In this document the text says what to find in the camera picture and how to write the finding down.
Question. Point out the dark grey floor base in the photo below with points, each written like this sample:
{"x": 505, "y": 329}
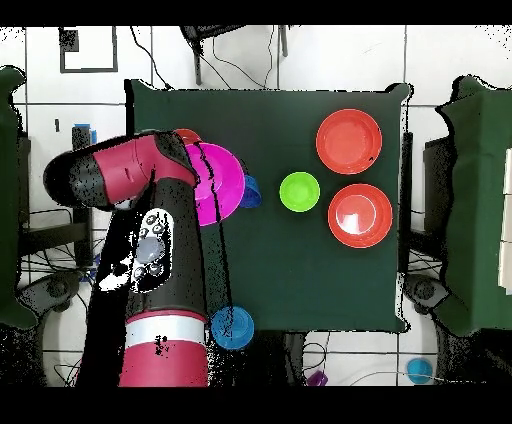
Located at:
{"x": 424, "y": 292}
{"x": 56, "y": 288}

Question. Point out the black metal stand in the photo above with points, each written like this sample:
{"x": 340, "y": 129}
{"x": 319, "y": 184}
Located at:
{"x": 197, "y": 60}

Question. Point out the green bowl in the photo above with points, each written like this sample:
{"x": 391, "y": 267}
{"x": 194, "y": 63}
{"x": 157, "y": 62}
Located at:
{"x": 299, "y": 192}

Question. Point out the black table frame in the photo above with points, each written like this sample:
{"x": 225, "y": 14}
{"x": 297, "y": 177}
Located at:
{"x": 40, "y": 240}
{"x": 406, "y": 180}

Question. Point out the dark blue bowl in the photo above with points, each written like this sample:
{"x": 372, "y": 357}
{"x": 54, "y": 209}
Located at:
{"x": 252, "y": 194}

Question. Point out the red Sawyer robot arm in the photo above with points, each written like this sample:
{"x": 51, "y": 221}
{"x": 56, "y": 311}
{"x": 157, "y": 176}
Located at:
{"x": 160, "y": 360}

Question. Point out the dark green tablecloth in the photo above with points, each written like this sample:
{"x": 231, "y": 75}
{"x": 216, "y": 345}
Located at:
{"x": 300, "y": 272}

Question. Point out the large pink bowl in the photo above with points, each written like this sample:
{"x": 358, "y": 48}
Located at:
{"x": 224, "y": 180}

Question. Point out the large orange bowl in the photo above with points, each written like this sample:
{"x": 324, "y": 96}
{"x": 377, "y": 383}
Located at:
{"x": 360, "y": 216}
{"x": 349, "y": 141}

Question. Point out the light blue bowl on floor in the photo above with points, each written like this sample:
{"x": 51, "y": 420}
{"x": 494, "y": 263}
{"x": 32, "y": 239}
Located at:
{"x": 420, "y": 370}

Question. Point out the small light blue bowl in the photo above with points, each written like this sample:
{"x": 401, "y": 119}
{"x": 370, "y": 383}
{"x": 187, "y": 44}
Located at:
{"x": 236, "y": 330}

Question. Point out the small orange bowl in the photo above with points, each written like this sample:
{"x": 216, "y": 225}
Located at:
{"x": 188, "y": 136}

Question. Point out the purple object on floor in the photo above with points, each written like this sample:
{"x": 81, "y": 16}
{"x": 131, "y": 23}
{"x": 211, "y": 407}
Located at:
{"x": 318, "y": 379}

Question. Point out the neighbouring green cloth table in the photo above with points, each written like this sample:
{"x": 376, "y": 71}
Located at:
{"x": 10, "y": 200}
{"x": 480, "y": 200}

